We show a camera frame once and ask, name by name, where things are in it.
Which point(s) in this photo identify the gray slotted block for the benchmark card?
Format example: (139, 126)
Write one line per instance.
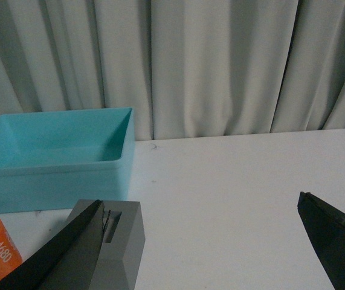
(107, 254)

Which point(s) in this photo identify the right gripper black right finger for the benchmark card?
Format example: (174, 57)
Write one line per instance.
(325, 227)

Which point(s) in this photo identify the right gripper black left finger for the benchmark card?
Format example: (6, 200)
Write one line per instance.
(60, 250)

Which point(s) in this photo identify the blue plastic box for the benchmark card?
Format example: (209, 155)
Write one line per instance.
(50, 160)

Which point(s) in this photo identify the white pleated curtain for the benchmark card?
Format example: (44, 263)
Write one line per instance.
(187, 68)

